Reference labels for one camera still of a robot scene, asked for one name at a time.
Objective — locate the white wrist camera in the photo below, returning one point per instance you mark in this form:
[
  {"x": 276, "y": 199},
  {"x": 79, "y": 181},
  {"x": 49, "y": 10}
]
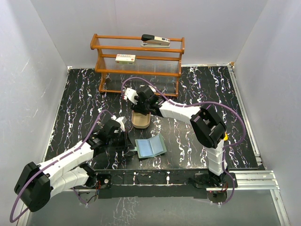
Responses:
[
  {"x": 121, "y": 120},
  {"x": 130, "y": 95}
]

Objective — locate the black grey stapler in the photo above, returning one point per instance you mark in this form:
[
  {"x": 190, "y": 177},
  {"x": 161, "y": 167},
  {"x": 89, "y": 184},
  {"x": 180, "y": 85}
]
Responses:
[{"x": 154, "y": 41}]

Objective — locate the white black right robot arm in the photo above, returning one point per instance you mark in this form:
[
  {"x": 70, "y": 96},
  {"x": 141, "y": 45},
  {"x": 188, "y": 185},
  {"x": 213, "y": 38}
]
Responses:
[{"x": 207, "y": 125}]

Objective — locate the black front base bar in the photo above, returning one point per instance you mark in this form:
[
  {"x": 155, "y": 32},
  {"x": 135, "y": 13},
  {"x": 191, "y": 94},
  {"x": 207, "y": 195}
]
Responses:
[{"x": 150, "y": 183}]

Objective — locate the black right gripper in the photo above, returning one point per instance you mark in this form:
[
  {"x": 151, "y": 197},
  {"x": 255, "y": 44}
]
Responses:
[{"x": 138, "y": 108}]

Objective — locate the mint green card holder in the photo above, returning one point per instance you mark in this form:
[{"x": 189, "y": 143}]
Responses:
[{"x": 151, "y": 147}]

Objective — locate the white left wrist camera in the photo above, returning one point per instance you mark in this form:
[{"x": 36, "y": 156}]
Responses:
[{"x": 121, "y": 120}]

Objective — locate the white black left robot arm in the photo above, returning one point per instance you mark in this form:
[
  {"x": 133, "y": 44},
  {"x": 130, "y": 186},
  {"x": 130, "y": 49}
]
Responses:
[{"x": 39, "y": 182}]

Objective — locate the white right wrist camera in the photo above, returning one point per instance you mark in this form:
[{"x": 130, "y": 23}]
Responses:
[{"x": 130, "y": 95}]

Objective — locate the wooden three-tier shelf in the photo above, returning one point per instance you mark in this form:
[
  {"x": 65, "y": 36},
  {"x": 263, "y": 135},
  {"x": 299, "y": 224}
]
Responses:
[{"x": 160, "y": 66}]

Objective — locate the white red staples box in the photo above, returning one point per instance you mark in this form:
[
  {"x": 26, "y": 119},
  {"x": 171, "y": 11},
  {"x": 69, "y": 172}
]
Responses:
[{"x": 125, "y": 59}]

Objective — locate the beige oval card tray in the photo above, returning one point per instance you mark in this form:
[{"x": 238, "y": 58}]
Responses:
[{"x": 140, "y": 121}]

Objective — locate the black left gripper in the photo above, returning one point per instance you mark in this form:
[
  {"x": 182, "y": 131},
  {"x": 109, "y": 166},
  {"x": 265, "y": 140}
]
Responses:
[{"x": 126, "y": 142}]

